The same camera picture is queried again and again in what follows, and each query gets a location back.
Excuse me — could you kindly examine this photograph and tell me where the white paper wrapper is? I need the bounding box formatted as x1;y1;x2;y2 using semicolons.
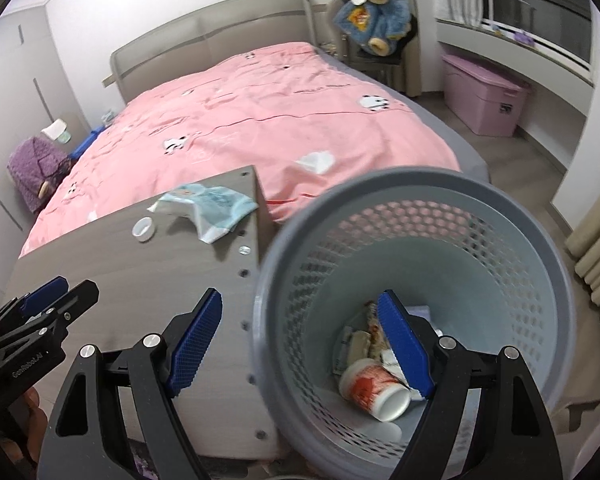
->
365;301;406;384

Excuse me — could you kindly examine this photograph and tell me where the red and white paper cup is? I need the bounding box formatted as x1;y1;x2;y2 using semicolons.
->
338;359;412;422

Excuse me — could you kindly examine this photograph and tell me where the light blue plastic package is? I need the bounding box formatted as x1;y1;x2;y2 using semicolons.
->
148;183;258;245

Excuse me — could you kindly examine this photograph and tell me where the green and white carton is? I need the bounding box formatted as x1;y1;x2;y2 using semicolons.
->
332;325;370;377

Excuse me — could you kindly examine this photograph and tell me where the grey perforated trash basket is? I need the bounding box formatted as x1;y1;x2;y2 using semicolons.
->
251;168;576;479

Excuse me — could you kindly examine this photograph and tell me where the person's left hand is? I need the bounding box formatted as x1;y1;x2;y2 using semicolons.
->
12;388;47;463

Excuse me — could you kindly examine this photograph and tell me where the white bottle cap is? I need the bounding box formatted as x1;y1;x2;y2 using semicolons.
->
132;217;156;243

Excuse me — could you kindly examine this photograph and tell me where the purple garment on chair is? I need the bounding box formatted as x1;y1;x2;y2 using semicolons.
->
7;136;73;214

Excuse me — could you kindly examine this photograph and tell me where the blue item beside bed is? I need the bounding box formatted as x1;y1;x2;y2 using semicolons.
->
70;126;106;160

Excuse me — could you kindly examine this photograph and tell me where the white cloth on purple chair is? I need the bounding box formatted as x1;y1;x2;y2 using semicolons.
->
41;118;72;144

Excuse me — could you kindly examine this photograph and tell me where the pink bed duvet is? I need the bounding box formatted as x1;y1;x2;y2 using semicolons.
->
22;42;460;252

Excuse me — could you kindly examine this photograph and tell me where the pink plastic storage box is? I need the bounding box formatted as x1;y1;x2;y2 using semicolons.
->
442;54;530;138

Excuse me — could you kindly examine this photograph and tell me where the dark chair with jacket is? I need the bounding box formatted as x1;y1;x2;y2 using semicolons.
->
325;0;422;98

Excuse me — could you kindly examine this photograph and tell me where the grey upholstered headboard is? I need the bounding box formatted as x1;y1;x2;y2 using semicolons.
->
110;0;317;103

